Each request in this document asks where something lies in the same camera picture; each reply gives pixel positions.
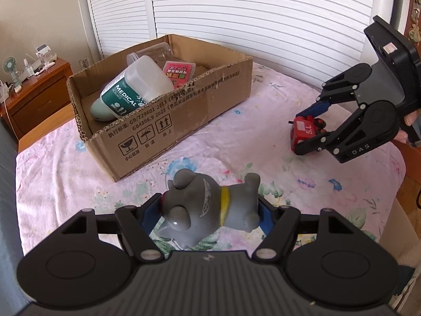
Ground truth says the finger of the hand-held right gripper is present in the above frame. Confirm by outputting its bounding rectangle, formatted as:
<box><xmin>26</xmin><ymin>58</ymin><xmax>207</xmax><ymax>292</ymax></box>
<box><xmin>302</xmin><ymin>72</ymin><xmax>358</xmax><ymax>118</ymax></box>
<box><xmin>294</xmin><ymin>107</ymin><xmax>367</xmax><ymax>157</ymax></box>

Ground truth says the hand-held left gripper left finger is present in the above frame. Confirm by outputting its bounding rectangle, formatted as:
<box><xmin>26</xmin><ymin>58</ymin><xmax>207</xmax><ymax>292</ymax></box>
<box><xmin>62</xmin><ymin>194</ymin><xmax>167</xmax><ymax>261</ymax></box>

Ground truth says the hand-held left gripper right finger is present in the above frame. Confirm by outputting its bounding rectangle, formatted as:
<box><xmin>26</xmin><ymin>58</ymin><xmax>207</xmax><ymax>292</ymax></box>
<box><xmin>252</xmin><ymin>195</ymin><xmax>365</xmax><ymax>260</ymax></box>

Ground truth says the red toy train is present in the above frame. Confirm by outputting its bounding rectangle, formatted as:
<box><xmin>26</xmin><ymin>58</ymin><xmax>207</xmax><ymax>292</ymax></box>
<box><xmin>289</xmin><ymin>115</ymin><xmax>328</xmax><ymax>152</ymax></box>

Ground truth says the grey cat toy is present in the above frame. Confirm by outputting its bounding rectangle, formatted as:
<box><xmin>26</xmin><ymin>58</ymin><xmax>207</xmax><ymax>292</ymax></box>
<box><xmin>159</xmin><ymin>169</ymin><xmax>262</xmax><ymax>249</ymax></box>

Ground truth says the brown cardboard box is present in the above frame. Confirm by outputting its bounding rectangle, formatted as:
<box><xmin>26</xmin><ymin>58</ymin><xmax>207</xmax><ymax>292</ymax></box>
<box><xmin>67</xmin><ymin>34</ymin><xmax>254</xmax><ymax>182</ymax></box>

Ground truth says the white green-labelled plastic container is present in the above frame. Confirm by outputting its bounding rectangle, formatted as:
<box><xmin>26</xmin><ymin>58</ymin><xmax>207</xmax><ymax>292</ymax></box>
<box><xmin>99</xmin><ymin>55</ymin><xmax>175</xmax><ymax>117</ymax></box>

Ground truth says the pink plastic box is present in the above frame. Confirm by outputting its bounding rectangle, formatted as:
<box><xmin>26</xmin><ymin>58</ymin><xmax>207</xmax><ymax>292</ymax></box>
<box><xmin>163</xmin><ymin>61</ymin><xmax>197</xmax><ymax>89</ymax></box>

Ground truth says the person's right hand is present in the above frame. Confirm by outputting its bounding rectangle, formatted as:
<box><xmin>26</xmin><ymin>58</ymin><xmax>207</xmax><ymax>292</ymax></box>
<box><xmin>393</xmin><ymin>110</ymin><xmax>421</xmax><ymax>145</ymax></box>

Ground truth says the pink floral bed sheet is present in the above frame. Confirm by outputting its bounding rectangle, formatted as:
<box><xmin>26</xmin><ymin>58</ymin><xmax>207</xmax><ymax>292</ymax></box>
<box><xmin>15</xmin><ymin>61</ymin><xmax>407</xmax><ymax>264</ymax></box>

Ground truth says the white louvered door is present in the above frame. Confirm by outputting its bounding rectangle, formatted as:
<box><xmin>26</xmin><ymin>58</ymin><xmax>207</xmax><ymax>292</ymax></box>
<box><xmin>83</xmin><ymin>0</ymin><xmax>156</xmax><ymax>60</ymax></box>
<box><xmin>149</xmin><ymin>0</ymin><xmax>384</xmax><ymax>89</ymax></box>

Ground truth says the brown wooden nightstand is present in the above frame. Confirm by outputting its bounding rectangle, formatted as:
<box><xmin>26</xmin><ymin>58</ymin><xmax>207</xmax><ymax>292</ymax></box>
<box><xmin>0</xmin><ymin>57</ymin><xmax>73</xmax><ymax>139</ymax></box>

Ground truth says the clear plastic jar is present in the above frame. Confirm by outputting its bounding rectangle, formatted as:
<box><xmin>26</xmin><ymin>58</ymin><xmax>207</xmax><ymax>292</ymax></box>
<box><xmin>127</xmin><ymin>42</ymin><xmax>172</xmax><ymax>66</ymax></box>

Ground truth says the clear acrylic stand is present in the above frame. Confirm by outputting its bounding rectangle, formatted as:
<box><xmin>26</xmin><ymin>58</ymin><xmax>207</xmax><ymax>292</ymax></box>
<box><xmin>34</xmin><ymin>43</ymin><xmax>55</xmax><ymax>68</ymax></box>

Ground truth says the small mint green fan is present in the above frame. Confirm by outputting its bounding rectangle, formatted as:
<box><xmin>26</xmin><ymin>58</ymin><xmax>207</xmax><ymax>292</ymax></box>
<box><xmin>3</xmin><ymin>56</ymin><xmax>22</xmax><ymax>93</ymax></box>

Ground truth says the white round post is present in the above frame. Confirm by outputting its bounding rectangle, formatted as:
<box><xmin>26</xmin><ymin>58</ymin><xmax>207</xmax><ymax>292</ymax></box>
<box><xmin>378</xmin><ymin>0</ymin><xmax>403</xmax><ymax>32</ymax></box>

